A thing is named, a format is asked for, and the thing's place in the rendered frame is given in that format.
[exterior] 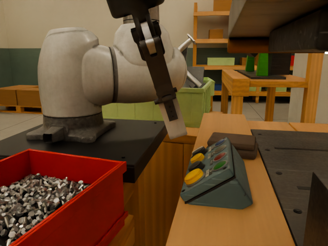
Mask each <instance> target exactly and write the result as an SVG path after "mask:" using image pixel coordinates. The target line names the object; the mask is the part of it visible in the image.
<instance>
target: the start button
mask: <svg viewBox="0 0 328 246"><path fill-rule="evenodd" d="M202 175H203V171H202V170H201V169H199V168H197V169H194V170H192V171H191V172H189V173H188V174H187V175H186V176H185V178H184V181H185V183H186V184H187V185H189V184H192V183H194V182H196V181H197V180H199V179H200V178H201V177H202Z"/></svg>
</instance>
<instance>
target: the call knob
mask: <svg viewBox="0 0 328 246"><path fill-rule="evenodd" d="M205 151H206V148H205V147H203V146H200V147H198V148H197V149H195V150H194V151H193V152H192V156H195V155H196V154H199V153H202V154H203V153H204V152H205Z"/></svg>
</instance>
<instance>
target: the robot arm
mask: <svg viewBox="0 0 328 246"><path fill-rule="evenodd" d="M106 1H107V4H108V7H109V10H110V13H111V15H112V17H113V18H115V19H119V18H123V24H122V25H121V26H120V27H119V28H118V30H117V31H116V33H115V37H114V42H113V47H108V46H104V45H99V39H98V37H97V36H96V35H95V34H94V33H92V32H91V31H88V30H87V29H85V28H83V27H66V28H57V29H52V30H50V31H49V32H48V33H47V35H46V37H45V39H44V42H43V44H42V47H41V51H40V56H39V62H38V85H39V94H40V101H41V106H42V112H43V126H42V127H40V128H38V129H36V130H33V131H31V132H28V133H27V134H26V137H27V140H43V141H44V142H45V143H54V142H58V141H67V142H80V143H86V144H88V143H93V142H95V141H96V139H97V138H98V137H99V136H101V135H102V134H103V133H105V132H106V131H108V130H109V129H111V128H114V127H116V123H115V121H108V120H103V113H102V105H107V104H110V103H145V102H152V101H154V103H155V105H157V104H158V105H159V108H160V111H161V114H162V117H163V120H164V123H165V126H166V129H167V132H168V135H169V138H170V139H171V140H172V139H174V138H177V137H181V136H184V135H187V130H186V127H185V123H184V120H183V117H182V113H181V110H180V107H179V103H178V100H177V96H176V92H178V91H179V90H180V89H181V88H182V87H183V85H184V83H185V81H186V77H187V65H186V61H185V58H184V56H183V54H182V53H181V51H180V50H179V49H178V48H177V47H173V46H172V43H171V40H170V37H169V33H168V31H167V30H166V29H165V27H164V26H163V25H161V24H160V16H159V5H161V4H162V3H163V2H164V0H106Z"/></svg>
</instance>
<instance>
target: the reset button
mask: <svg viewBox="0 0 328 246"><path fill-rule="evenodd" d="M203 159H204V155H203V154H202V153H199V154H196V155H195V156H194V157H192V158H191V163H194V162H196V161H202V160H203Z"/></svg>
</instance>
